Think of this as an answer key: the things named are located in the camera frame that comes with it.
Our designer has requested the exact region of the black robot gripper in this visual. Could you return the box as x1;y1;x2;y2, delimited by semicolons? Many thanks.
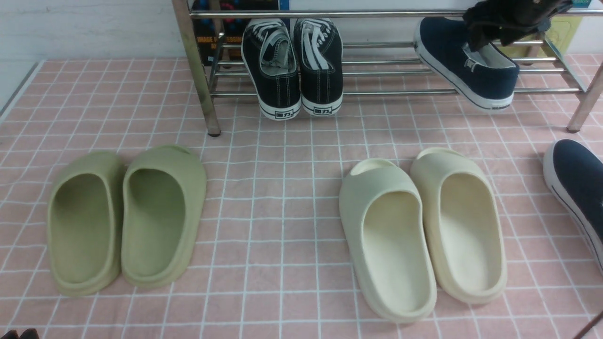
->
462;0;573;51

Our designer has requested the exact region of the navy slip-on shoe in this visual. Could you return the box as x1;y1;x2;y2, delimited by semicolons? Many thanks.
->
414;17;520;112
543;139;603;271

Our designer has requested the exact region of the silver metal shoe rack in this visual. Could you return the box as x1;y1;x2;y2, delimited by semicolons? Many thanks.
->
172;0;603;137

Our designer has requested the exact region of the blue and yellow box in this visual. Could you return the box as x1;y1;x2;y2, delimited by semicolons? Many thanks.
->
499;16;582;58

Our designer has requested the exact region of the right black canvas sneaker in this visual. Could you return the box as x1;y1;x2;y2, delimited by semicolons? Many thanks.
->
292;18;344;117

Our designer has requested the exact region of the black canvas sneaker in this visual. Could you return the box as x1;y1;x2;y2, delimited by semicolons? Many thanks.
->
292;18;344;117
240;18;302;121

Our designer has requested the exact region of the right cream foam slide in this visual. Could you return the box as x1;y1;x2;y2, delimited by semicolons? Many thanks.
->
410;147;507;304

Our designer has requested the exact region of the cream foam slide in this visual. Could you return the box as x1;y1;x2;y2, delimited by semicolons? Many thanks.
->
339;158;437;323
410;147;507;304

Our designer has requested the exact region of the left cream foam slide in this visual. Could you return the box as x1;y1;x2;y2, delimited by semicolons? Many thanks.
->
339;158;437;323

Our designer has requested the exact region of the left black canvas sneaker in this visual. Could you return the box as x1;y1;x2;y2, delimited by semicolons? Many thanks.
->
240;18;302;121

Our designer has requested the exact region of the dark printed box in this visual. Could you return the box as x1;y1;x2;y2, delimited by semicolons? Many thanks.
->
193;0;289;66

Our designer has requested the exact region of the pink checkered floor mat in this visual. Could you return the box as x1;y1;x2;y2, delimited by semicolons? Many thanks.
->
0;59;602;339

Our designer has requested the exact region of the right green foam slide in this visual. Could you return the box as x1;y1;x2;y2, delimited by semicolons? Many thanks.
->
121;145;207;288

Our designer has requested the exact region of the green foam slide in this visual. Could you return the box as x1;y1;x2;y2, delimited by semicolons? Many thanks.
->
121;145;207;288
47;151;126;297

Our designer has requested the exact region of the left green foam slide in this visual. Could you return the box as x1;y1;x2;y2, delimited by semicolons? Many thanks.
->
47;151;126;297

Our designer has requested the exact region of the dark object bottom left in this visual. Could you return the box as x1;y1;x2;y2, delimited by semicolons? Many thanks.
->
0;328;40;339

